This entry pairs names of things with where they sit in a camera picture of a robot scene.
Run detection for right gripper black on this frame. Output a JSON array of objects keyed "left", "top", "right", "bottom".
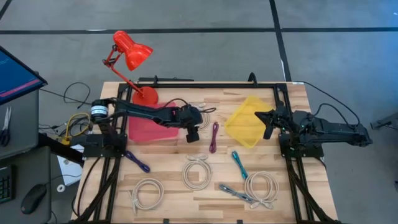
[{"left": 262, "top": 100, "right": 289, "bottom": 140}]

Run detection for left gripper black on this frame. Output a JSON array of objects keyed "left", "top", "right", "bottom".
[{"left": 177, "top": 104, "right": 203, "bottom": 144}]

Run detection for maroon USB cable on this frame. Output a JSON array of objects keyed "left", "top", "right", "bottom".
[{"left": 208, "top": 121, "right": 220, "bottom": 154}]

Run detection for teal USB cable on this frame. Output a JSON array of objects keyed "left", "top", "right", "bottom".
[{"left": 231, "top": 150, "right": 249, "bottom": 180}]

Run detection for purple USB cable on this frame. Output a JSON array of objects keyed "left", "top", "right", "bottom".
[{"left": 125, "top": 150, "right": 151, "bottom": 174}]

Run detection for grey braided USB cable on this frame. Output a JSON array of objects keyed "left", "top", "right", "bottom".
[{"left": 218, "top": 183, "right": 254, "bottom": 205}]

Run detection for yellow translucent plastic bin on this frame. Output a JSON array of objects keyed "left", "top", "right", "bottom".
[{"left": 224, "top": 95, "right": 277, "bottom": 149}]

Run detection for pink translucent plastic bin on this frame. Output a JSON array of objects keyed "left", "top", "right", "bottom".
[{"left": 127, "top": 101, "right": 180, "bottom": 143}]

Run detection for red desk lamp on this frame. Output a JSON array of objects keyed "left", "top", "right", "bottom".
[{"left": 102, "top": 30, "right": 159, "bottom": 106}]

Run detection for white paper sheet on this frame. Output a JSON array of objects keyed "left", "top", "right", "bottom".
[{"left": 57, "top": 144, "right": 84, "bottom": 187}]

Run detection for black desk support beam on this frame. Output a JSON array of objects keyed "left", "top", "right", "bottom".
[{"left": 37, "top": 133, "right": 85, "bottom": 166}]

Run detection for grey side desk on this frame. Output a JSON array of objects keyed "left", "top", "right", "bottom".
[{"left": 0, "top": 88, "right": 52, "bottom": 224}]

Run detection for black computer mouse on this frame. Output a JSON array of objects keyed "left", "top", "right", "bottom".
[{"left": 20, "top": 183, "right": 47, "bottom": 215}]

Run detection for computer monitor blue screen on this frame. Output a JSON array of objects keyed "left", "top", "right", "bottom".
[{"left": 0, "top": 45, "right": 49, "bottom": 106}]

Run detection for black keyboard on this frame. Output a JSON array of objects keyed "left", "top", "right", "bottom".
[{"left": 0, "top": 164, "right": 16, "bottom": 205}]

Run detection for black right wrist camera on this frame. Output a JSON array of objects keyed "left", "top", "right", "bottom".
[{"left": 254, "top": 111, "right": 274, "bottom": 123}]

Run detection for black aluminium table frame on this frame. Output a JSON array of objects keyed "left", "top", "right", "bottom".
[{"left": 70, "top": 72, "right": 343, "bottom": 224}]

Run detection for short black right arm cable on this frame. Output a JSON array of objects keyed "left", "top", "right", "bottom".
[{"left": 312, "top": 103, "right": 346, "bottom": 124}]

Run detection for long black right arm cable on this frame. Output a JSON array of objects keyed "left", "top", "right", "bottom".
[{"left": 295, "top": 80, "right": 361, "bottom": 127}]

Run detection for thin black floor cable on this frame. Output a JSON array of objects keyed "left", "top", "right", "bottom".
[{"left": 63, "top": 82, "right": 91, "bottom": 110}]

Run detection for grey metal floor bracket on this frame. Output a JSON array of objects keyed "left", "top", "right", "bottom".
[{"left": 369, "top": 112, "right": 398, "bottom": 131}]

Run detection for black power cable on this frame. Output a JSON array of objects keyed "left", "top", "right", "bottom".
[{"left": 72, "top": 157, "right": 102, "bottom": 218}]

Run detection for yellow cable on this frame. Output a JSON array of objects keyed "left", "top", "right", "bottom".
[{"left": 62, "top": 112, "right": 91, "bottom": 146}]

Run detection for grey handled scissors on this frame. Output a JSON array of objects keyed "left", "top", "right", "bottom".
[{"left": 0, "top": 105, "right": 12, "bottom": 147}]

